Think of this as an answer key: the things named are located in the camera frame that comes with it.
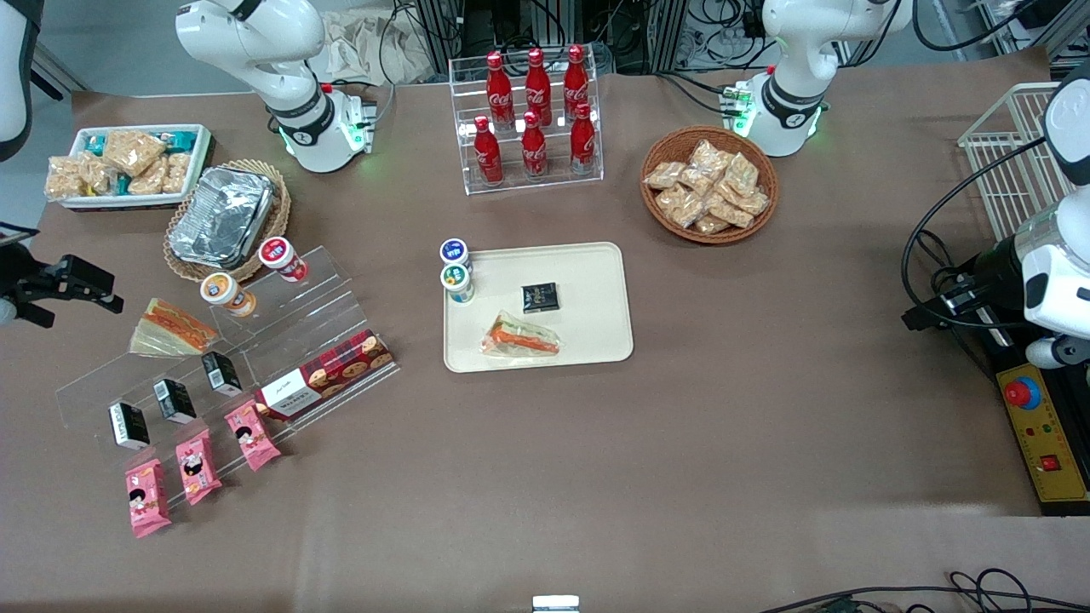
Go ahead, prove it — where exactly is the wrapped egg ham sandwich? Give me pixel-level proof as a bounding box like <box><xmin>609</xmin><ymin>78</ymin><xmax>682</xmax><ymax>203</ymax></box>
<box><xmin>129</xmin><ymin>298</ymin><xmax>219</xmax><ymax>357</ymax></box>

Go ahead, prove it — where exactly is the metal rack with cables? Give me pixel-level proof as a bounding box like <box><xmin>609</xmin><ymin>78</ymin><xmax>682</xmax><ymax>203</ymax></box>
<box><xmin>588</xmin><ymin>0</ymin><xmax>767</xmax><ymax>73</ymax></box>

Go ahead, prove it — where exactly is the green lid yogurt cup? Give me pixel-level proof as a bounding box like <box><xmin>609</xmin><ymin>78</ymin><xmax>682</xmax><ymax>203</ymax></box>
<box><xmin>440</xmin><ymin>264</ymin><xmax>476</xmax><ymax>305</ymax></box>

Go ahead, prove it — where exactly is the crumpled beige cloth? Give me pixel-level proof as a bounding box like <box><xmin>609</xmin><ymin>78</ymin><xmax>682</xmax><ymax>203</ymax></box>
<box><xmin>319</xmin><ymin>9</ymin><xmax>435</xmax><ymax>86</ymax></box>

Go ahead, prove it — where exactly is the long black looping cable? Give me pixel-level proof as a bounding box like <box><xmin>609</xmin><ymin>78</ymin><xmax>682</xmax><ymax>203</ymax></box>
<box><xmin>901</xmin><ymin>136</ymin><xmax>1048</xmax><ymax>329</ymax></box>

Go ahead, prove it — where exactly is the beige plastic tray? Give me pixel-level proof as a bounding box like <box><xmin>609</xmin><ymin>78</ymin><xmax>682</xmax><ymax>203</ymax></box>
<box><xmin>443</xmin><ymin>242</ymin><xmax>634</xmax><ymax>374</ymax></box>

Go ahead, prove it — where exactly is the yellow emergency stop control box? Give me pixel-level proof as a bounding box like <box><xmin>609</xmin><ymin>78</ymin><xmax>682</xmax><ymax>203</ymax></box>
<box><xmin>995</xmin><ymin>362</ymin><xmax>1090</xmax><ymax>505</ymax></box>

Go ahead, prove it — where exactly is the clear acrylic bottle rack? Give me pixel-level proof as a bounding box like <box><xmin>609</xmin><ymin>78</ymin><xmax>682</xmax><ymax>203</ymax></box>
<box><xmin>449</xmin><ymin>47</ymin><xmax>604</xmax><ymax>197</ymax></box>

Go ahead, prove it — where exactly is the red cola bottle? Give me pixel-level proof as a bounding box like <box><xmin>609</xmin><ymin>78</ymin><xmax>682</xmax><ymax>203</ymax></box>
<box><xmin>473</xmin><ymin>116</ymin><xmax>504</xmax><ymax>186</ymax></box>
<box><xmin>521</xmin><ymin>111</ymin><xmax>549</xmax><ymax>180</ymax></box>
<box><xmin>486</xmin><ymin>51</ymin><xmax>514</xmax><ymax>133</ymax></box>
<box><xmin>525</xmin><ymin>48</ymin><xmax>552</xmax><ymax>129</ymax></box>
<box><xmin>570</xmin><ymin>103</ymin><xmax>597</xmax><ymax>174</ymax></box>
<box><xmin>564</xmin><ymin>45</ymin><xmax>590</xmax><ymax>124</ymax></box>

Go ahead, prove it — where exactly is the dark metal pole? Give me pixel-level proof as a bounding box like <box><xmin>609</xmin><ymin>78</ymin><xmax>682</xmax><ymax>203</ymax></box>
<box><xmin>30</xmin><ymin>43</ymin><xmax>67</xmax><ymax>103</ymax></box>

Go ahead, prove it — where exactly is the round brown wicker basket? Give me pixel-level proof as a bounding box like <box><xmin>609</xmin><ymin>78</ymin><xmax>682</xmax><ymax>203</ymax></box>
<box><xmin>640</xmin><ymin>126</ymin><xmax>779</xmax><ymax>246</ymax></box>

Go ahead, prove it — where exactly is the red plaid cookie box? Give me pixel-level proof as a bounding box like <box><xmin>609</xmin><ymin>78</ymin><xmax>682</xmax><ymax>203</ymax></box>
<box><xmin>255</xmin><ymin>329</ymin><xmax>395</xmax><ymax>422</ymax></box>

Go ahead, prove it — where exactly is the small black white box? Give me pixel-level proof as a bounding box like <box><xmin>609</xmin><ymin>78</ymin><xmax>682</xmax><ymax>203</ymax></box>
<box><xmin>109</xmin><ymin>403</ymin><xmax>151</xmax><ymax>450</ymax></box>
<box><xmin>153</xmin><ymin>379</ymin><xmax>198</xmax><ymax>425</ymax></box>
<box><xmin>202</xmin><ymin>352</ymin><xmax>244</xmax><ymax>398</ymax></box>

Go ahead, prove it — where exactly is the lettuce ham sandwich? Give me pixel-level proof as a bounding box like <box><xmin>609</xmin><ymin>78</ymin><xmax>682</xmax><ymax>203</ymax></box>
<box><xmin>480</xmin><ymin>311</ymin><xmax>561</xmax><ymax>358</ymax></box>

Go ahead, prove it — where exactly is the aluminium foil container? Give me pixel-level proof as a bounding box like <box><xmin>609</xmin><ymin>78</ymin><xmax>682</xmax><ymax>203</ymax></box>
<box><xmin>169</xmin><ymin>166</ymin><xmax>275</xmax><ymax>271</ymax></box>

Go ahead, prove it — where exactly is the black cable bundle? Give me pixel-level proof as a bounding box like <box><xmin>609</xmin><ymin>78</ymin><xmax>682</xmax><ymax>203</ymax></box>
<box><xmin>758</xmin><ymin>569</ymin><xmax>1090</xmax><ymax>613</ymax></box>

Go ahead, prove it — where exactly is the white plastic bin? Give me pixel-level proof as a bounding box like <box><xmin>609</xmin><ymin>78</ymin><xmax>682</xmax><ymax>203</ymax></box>
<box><xmin>51</xmin><ymin>125</ymin><xmax>209</xmax><ymax>209</ymax></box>

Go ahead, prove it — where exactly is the red lid yogurt cup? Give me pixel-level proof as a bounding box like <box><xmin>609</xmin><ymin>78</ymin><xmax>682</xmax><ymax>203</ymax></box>
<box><xmin>259</xmin><ymin>237</ymin><xmax>309</xmax><ymax>284</ymax></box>

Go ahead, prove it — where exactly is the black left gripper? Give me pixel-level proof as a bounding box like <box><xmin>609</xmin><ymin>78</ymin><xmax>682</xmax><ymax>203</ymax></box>
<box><xmin>903</xmin><ymin>234</ymin><xmax>1027</xmax><ymax>333</ymax></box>

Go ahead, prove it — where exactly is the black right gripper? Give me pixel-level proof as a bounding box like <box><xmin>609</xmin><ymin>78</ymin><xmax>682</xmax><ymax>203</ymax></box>
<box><xmin>0</xmin><ymin>247</ymin><xmax>124</xmax><ymax>329</ymax></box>

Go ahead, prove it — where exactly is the orange lid yogurt cup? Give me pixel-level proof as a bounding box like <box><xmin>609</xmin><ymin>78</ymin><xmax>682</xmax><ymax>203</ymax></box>
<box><xmin>200</xmin><ymin>272</ymin><xmax>256</xmax><ymax>318</ymax></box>

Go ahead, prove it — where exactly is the pink snack packet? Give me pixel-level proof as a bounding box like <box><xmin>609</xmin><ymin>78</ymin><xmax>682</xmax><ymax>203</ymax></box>
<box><xmin>125</xmin><ymin>459</ymin><xmax>172</xmax><ymax>539</ymax></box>
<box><xmin>175</xmin><ymin>428</ymin><xmax>223</xmax><ymax>507</ymax></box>
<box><xmin>224</xmin><ymin>400</ymin><xmax>282</xmax><ymax>472</ymax></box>

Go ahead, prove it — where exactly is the white wire basket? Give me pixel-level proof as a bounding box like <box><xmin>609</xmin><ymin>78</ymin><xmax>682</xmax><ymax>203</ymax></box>
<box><xmin>958</xmin><ymin>83</ymin><xmax>1076</xmax><ymax>243</ymax></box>

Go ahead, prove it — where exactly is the flat wicker tray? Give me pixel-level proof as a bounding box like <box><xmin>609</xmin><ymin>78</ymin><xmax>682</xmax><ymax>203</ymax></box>
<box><xmin>163</xmin><ymin>159</ymin><xmax>292</xmax><ymax>284</ymax></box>

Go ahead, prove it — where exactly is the clear acrylic stepped stand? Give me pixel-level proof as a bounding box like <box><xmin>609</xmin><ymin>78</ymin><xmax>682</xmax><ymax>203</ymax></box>
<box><xmin>55</xmin><ymin>245</ymin><xmax>401</xmax><ymax>512</ymax></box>

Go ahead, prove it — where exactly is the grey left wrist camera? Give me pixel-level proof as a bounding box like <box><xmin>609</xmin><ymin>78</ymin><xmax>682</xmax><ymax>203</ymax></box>
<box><xmin>1026</xmin><ymin>335</ymin><xmax>1090</xmax><ymax>371</ymax></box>

